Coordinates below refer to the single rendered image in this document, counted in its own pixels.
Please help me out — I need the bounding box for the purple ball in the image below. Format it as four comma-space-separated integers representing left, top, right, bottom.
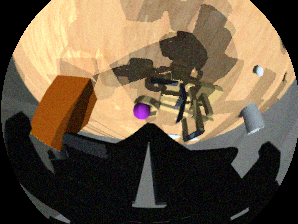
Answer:
133, 103, 150, 119

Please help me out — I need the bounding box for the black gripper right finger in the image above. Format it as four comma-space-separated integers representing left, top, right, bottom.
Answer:
149, 123, 238, 205

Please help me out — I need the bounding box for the grey cylindrical cup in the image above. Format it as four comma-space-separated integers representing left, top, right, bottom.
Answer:
241, 101, 265, 135

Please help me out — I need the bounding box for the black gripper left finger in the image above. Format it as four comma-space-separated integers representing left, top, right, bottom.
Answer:
63, 121, 152, 204

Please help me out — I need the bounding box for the grey ball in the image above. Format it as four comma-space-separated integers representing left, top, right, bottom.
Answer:
254, 65, 263, 76

